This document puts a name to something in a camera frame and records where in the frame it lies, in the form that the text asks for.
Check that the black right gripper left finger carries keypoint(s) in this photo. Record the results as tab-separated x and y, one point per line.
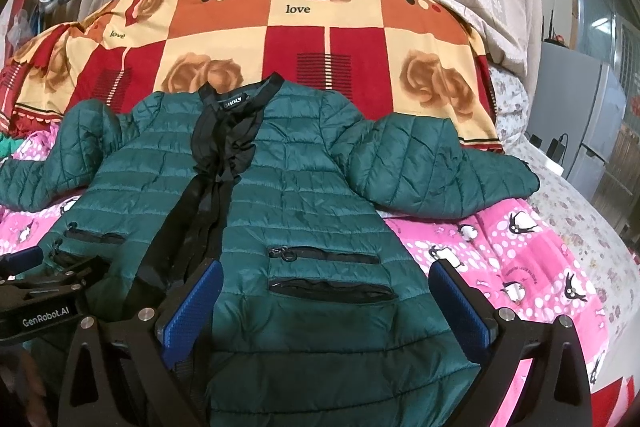
123	373

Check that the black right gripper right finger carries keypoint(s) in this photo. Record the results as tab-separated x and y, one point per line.
556	391

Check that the green quilted puffer jacket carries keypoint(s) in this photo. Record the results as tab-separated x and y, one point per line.
324	318

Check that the pink penguin blanket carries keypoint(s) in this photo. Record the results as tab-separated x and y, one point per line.
506	251

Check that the floral white bedsheet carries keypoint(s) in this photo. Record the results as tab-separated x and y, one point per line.
609	264

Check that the green cloth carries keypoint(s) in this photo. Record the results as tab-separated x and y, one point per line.
8	145

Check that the black power adapter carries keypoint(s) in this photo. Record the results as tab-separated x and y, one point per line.
558	147

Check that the grey cabinet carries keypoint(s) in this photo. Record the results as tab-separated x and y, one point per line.
580	95

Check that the red orange rose quilt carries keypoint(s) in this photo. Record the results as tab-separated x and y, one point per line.
414	57

